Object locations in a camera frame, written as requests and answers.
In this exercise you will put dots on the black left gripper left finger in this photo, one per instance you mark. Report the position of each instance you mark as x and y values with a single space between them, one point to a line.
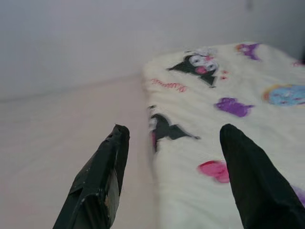
95 186

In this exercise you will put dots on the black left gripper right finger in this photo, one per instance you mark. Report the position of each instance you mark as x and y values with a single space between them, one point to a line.
257 186

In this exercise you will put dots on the cream cartoon print blanket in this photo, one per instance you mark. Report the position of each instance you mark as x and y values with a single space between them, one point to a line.
238 78

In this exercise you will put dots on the cream sheeted bed mattress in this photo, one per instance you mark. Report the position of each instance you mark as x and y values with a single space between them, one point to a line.
59 119

